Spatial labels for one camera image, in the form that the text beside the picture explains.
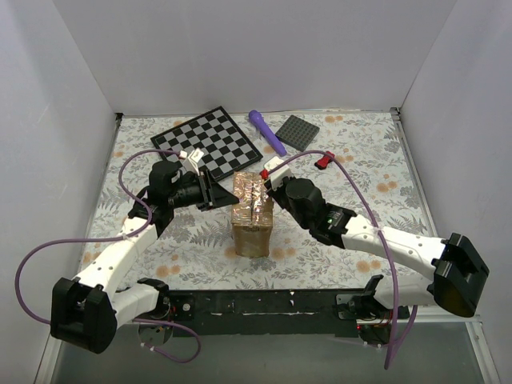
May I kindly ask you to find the brown taped cardboard box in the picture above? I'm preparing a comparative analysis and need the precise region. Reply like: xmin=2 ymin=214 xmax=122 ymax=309
xmin=231 ymin=172 xmax=274 ymax=258

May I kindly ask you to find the red black utility knife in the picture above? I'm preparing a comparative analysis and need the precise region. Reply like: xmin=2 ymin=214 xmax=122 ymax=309
xmin=314 ymin=151 xmax=335 ymax=170

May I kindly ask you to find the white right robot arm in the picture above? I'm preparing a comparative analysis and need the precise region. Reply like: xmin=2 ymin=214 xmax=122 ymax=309
xmin=264 ymin=177 xmax=490 ymax=318

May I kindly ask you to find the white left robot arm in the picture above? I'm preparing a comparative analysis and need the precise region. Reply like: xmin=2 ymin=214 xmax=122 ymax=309
xmin=50 ymin=161 xmax=239 ymax=354

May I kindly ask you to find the black white checkerboard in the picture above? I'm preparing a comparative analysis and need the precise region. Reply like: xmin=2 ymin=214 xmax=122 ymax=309
xmin=151 ymin=106 xmax=262 ymax=181

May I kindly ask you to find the dark grey studded plate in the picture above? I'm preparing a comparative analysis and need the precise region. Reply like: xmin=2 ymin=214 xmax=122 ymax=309
xmin=275 ymin=115 xmax=320 ymax=151

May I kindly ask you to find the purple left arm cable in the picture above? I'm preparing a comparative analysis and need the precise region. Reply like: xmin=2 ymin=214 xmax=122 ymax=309
xmin=14 ymin=148 xmax=201 ymax=363

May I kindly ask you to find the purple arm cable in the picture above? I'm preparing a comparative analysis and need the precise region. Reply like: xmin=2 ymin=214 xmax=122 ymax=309
xmin=276 ymin=151 xmax=418 ymax=370
xmin=14 ymin=148 xmax=201 ymax=363

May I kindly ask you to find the purple cylindrical handle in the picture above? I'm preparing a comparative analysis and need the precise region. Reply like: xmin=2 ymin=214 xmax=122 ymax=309
xmin=248 ymin=110 xmax=287 ymax=156

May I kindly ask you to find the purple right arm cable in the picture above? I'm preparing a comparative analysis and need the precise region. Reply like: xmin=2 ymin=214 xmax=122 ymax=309
xmin=276 ymin=151 xmax=418 ymax=370

